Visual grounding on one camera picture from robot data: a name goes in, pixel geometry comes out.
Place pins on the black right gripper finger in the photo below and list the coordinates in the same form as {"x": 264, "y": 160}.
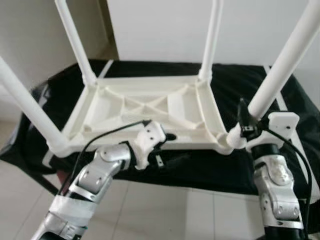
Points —
{"x": 243, "y": 112}

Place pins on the white plastic table top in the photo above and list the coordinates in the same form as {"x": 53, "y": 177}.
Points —
{"x": 130, "y": 100}

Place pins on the white plastic table leg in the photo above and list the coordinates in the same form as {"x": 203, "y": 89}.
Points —
{"x": 27, "y": 107}
{"x": 285, "y": 60}
{"x": 75, "y": 42}
{"x": 211, "y": 37}

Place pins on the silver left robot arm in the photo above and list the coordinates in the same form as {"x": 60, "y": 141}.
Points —
{"x": 95, "y": 177}

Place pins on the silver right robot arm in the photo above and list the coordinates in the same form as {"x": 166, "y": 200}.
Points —
{"x": 277, "y": 190}

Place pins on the black table cloth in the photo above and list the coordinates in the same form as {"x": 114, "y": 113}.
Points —
{"x": 235, "y": 80}

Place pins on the pink cloth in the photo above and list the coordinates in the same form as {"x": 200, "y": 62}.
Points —
{"x": 61, "y": 176}

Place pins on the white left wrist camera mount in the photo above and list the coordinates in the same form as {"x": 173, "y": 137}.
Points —
{"x": 147, "y": 140}

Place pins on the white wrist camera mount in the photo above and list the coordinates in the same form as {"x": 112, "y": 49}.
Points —
{"x": 147, "y": 140}
{"x": 280, "y": 127}

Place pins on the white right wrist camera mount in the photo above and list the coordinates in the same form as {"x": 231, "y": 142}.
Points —
{"x": 280, "y": 127}

